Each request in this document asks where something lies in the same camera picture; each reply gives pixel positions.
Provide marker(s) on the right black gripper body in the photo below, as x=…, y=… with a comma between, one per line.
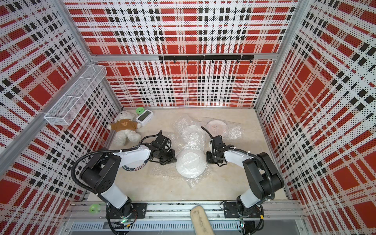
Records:
x=211, y=158

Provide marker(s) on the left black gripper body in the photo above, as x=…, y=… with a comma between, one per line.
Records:
x=165, y=157

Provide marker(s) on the green rimmed plate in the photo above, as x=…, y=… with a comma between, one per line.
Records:
x=191, y=163

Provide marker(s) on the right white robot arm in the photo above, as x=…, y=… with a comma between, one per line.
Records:
x=262, y=175

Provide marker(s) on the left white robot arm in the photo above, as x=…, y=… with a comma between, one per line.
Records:
x=96, y=171

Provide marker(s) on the pink plate in wrap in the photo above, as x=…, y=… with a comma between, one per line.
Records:
x=217, y=128

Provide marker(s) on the white embossed plate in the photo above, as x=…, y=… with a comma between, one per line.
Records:
x=194, y=136

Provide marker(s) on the white green small device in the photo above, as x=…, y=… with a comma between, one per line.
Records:
x=145, y=117

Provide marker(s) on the beige teddy bear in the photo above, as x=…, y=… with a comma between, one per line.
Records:
x=125, y=128

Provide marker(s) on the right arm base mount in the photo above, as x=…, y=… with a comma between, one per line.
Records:
x=251, y=219

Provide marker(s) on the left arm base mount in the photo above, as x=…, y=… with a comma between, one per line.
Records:
x=124, y=217

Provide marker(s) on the wooden brush handle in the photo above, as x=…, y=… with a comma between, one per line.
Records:
x=200, y=221

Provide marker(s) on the black hook rail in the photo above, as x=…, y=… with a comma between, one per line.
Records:
x=175, y=58

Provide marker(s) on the clear wall shelf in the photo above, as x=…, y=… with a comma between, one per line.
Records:
x=68, y=106

